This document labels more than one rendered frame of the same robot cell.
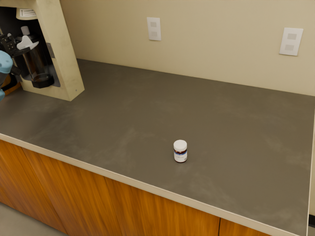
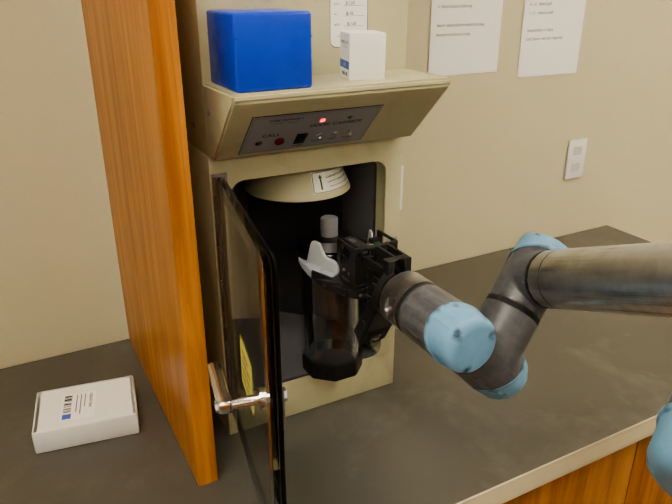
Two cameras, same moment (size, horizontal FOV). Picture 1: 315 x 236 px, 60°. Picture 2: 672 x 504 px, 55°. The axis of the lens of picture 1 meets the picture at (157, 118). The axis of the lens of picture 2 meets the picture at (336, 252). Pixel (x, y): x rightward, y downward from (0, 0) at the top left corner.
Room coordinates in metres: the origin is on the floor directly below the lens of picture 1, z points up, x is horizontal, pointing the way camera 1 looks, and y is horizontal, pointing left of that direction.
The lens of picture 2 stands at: (0.66, 1.32, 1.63)
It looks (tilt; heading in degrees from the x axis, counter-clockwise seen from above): 23 degrees down; 302
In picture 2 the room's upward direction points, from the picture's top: straight up
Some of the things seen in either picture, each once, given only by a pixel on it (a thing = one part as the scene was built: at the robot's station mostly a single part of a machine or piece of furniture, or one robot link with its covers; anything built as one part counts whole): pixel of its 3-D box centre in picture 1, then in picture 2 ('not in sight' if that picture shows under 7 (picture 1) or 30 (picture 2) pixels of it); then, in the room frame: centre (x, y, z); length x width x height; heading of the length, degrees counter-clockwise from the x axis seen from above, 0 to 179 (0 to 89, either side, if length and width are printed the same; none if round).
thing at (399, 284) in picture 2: not in sight; (407, 301); (0.99, 0.63, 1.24); 0.08 x 0.05 x 0.08; 61
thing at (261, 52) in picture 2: not in sight; (259, 48); (1.19, 0.66, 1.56); 0.10 x 0.10 x 0.09; 61
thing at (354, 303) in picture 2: (35, 60); (331, 303); (1.18, 0.52, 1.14); 0.11 x 0.11 x 0.21
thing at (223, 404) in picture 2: not in sight; (233, 385); (1.10, 0.85, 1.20); 0.10 x 0.05 x 0.03; 141
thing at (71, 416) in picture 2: not in sight; (87, 412); (1.50, 0.79, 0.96); 0.16 x 0.12 x 0.04; 52
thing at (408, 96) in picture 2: not in sight; (330, 117); (1.14, 0.57, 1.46); 0.32 x 0.11 x 0.10; 61
